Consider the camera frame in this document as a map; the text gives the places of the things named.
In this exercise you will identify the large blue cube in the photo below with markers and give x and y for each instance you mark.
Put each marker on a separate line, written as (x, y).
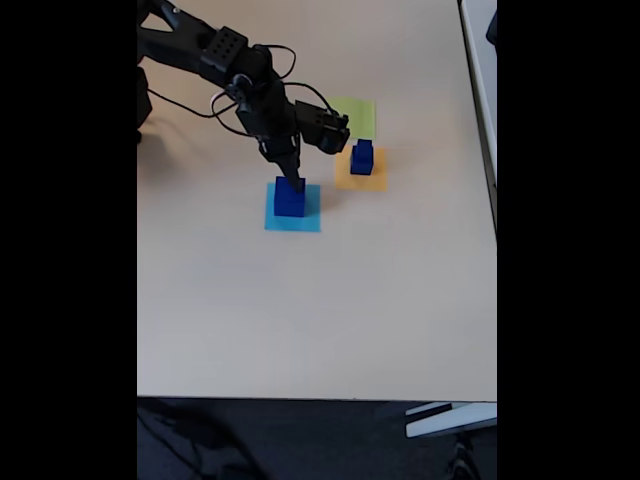
(285, 205)

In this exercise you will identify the medium blue cube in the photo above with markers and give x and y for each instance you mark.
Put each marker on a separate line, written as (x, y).
(361, 167)

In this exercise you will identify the small blue cube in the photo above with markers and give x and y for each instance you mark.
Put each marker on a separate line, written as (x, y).
(363, 147)

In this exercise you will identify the orange paper square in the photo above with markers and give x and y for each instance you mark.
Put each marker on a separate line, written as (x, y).
(345, 182)

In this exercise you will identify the light blue paper square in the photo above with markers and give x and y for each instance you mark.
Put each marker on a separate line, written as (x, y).
(312, 222)

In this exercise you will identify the green paper square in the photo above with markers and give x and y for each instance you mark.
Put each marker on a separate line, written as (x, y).
(360, 117)

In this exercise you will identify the dark blue object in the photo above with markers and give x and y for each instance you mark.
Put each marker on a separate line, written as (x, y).
(492, 30)

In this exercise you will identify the white table foot bar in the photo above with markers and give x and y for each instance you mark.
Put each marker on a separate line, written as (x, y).
(450, 422)

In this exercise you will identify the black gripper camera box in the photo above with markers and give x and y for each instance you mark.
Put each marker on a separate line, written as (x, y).
(325, 132)

